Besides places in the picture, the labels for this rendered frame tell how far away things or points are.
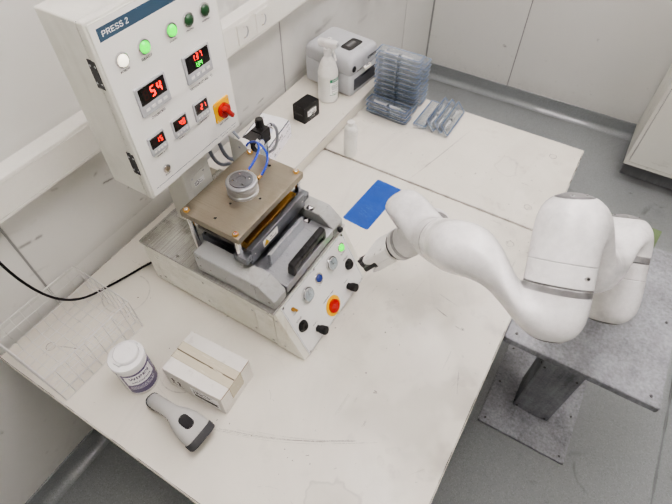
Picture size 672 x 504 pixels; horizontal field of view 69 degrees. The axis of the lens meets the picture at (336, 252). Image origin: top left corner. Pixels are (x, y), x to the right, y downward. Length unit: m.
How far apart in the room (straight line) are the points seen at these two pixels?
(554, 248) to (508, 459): 1.47
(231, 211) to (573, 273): 0.78
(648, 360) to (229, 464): 1.13
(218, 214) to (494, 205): 0.98
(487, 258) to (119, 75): 0.75
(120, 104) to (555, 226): 0.82
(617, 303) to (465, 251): 0.46
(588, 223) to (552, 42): 2.75
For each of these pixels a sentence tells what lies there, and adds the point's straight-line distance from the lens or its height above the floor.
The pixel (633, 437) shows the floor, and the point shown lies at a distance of 2.39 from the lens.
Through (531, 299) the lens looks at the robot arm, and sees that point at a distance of 0.79.
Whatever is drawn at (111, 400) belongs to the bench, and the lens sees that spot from 1.44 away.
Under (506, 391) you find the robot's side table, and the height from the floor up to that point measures 0.01.
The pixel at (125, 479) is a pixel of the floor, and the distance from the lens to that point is 2.18.
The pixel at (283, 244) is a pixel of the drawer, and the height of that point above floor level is 1.00.
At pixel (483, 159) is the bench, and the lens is 1.96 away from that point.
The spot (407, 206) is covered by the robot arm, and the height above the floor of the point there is 1.22.
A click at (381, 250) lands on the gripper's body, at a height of 1.01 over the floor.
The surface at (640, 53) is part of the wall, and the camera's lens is 3.43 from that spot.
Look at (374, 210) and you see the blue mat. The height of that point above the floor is 0.75.
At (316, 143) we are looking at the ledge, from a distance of 1.88.
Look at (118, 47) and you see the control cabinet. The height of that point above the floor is 1.50.
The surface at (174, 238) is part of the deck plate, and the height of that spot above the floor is 0.93.
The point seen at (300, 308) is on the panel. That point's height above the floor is 0.88.
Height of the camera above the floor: 1.98
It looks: 51 degrees down
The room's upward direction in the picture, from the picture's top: straight up
